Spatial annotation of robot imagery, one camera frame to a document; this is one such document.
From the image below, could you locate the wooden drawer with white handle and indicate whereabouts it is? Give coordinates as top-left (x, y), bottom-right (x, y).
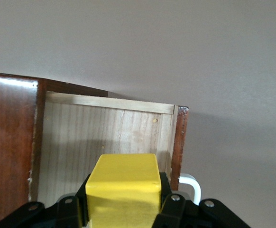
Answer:
top-left (30, 91), bottom-right (202, 207)

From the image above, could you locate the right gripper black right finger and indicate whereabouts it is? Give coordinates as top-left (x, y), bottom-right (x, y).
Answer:
top-left (152, 172), bottom-right (250, 228)

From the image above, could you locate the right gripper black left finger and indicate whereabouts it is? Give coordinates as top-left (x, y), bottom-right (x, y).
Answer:
top-left (0, 174), bottom-right (91, 228)

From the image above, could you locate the yellow wooden block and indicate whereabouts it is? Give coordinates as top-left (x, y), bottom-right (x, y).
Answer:
top-left (85, 153), bottom-right (164, 228)

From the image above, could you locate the brown table cover mat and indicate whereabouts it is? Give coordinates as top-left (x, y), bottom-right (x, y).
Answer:
top-left (0, 0), bottom-right (276, 228)

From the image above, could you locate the dark brown wooden cabinet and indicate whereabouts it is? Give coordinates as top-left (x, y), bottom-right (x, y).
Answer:
top-left (0, 72), bottom-right (109, 207)

